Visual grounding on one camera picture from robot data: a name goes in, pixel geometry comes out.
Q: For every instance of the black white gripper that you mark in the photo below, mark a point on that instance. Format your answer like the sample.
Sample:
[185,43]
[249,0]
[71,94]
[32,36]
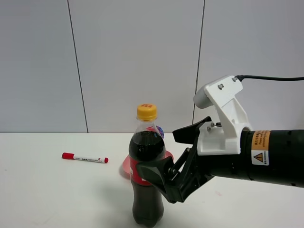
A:
[209,152]

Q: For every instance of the cola bottle yellow cap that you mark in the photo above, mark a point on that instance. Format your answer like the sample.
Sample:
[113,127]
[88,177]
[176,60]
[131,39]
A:
[145,148]

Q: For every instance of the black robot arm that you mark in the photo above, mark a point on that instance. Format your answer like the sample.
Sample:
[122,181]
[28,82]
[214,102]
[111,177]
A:
[265,156]

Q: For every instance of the rainbow coloured ball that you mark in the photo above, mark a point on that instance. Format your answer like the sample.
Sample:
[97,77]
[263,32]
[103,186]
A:
[160,131]

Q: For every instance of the pink plastic bowl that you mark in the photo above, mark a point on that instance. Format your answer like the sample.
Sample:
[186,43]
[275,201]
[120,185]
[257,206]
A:
[125,168]

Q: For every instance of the red white marker pen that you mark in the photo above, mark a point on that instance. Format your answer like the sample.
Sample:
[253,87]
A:
[72,156]

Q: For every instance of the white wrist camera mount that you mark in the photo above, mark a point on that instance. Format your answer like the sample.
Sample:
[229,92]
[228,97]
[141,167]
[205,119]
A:
[221,94]

